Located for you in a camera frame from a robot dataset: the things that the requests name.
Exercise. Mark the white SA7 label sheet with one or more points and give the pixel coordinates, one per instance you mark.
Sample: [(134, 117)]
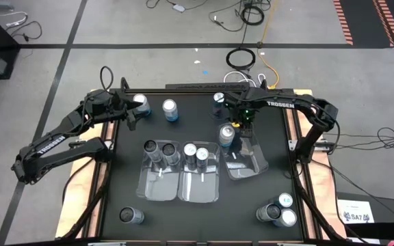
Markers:
[(354, 208)]

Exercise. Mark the black equipment case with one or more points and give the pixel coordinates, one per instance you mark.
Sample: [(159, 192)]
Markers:
[(388, 212)]

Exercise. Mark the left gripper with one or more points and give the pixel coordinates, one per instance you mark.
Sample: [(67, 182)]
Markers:
[(121, 108)]

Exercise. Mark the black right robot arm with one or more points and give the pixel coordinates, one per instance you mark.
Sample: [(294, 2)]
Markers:
[(279, 104)]

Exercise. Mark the black rear crossbar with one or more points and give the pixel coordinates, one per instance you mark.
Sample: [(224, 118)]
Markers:
[(204, 86)]

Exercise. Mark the blue silver Red Bull can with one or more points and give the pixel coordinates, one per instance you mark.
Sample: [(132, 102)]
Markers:
[(141, 99), (190, 150), (218, 98), (202, 154)]

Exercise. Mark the clear plastic bin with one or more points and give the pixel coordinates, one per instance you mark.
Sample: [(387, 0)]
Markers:
[(248, 164), (198, 191), (159, 188)]

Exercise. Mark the plywood base platform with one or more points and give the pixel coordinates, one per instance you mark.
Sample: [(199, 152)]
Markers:
[(77, 194)]

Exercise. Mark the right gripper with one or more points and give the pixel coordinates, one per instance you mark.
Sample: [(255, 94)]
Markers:
[(246, 118)]

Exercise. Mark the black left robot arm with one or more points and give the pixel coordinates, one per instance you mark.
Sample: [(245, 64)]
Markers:
[(51, 145)]

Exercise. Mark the grey power adapter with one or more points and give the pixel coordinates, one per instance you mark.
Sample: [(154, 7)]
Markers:
[(179, 7)]

